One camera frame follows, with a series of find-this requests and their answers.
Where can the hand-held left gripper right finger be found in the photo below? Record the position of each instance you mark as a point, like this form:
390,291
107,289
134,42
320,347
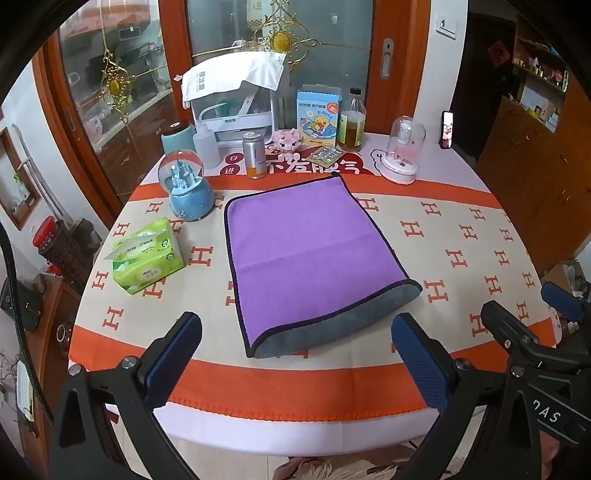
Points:
421,364

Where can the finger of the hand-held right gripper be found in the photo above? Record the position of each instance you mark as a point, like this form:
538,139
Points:
501,318
561,300

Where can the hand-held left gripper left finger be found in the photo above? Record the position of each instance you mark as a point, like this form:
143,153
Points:
171,355

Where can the purple and grey towel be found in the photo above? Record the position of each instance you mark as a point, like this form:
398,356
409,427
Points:
304,240

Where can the cardboard box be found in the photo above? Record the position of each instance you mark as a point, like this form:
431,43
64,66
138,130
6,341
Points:
561,274

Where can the green tissue pack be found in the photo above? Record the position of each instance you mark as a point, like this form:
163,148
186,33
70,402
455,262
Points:
152,258

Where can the orange patterned table blanket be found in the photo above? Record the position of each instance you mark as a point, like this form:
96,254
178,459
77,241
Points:
443,221

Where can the wooden side table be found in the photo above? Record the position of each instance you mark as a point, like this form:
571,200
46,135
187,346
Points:
44,337

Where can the dark wicker basket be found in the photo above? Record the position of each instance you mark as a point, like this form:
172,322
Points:
69,258

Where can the beige fluffy cloth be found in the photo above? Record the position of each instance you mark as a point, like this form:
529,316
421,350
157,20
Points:
323,470

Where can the wooden shelf cabinet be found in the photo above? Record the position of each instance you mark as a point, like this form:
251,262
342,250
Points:
521,152

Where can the blue castle snow globe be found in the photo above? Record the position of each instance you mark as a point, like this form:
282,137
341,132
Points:
187,194

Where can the red lid jar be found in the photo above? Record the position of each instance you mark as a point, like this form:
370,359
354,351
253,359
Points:
44,233

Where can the pink dome music box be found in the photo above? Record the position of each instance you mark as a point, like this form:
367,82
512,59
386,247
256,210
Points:
401,157

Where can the black smartphone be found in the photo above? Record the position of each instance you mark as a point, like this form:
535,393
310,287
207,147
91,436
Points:
447,129

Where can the white squeeze bottle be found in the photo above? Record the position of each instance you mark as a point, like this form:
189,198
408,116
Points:
207,147

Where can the silver and orange can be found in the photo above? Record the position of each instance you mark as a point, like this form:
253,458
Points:
254,157

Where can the teal mug with lid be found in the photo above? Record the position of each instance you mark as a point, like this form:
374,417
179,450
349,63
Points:
178,136

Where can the wooden framed picture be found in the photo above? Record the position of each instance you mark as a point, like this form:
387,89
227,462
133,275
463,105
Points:
18,189

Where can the blister pill pack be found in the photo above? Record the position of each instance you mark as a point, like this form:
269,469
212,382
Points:
327,157

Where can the glass bottle with yellow liquid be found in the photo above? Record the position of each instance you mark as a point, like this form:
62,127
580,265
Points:
351,131

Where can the white plastic organiser box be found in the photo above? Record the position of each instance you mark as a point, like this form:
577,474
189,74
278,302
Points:
240,124

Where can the pink pig toy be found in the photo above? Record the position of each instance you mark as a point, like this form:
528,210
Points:
285,141

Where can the blue duck print box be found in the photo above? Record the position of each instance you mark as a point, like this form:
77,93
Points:
317,117

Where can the small gold door ornament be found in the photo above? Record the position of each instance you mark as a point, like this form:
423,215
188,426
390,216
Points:
113,85

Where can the white cloth bag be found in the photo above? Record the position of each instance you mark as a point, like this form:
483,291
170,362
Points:
221,76

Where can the large gold door ornament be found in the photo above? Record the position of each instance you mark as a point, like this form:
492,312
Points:
280,41

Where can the white light switch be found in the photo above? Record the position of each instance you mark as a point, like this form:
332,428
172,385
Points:
447,25

